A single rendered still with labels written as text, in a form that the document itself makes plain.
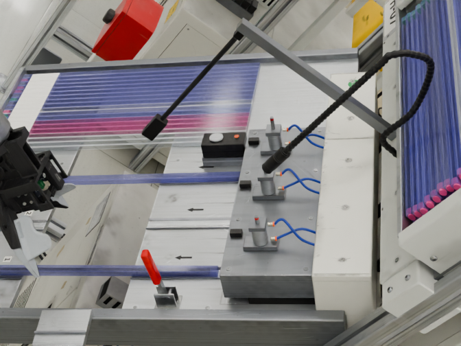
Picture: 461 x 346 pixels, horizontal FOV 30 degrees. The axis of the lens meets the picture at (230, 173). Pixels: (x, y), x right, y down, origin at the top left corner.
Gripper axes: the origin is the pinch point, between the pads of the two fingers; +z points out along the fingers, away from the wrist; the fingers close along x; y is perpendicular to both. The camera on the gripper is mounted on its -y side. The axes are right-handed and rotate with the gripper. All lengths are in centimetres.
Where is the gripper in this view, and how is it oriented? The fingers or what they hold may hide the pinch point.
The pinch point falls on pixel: (49, 242)
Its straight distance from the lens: 134.3
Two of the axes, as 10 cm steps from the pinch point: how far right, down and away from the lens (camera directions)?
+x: 1.4, -6.5, 7.5
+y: 9.1, -2.2, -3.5
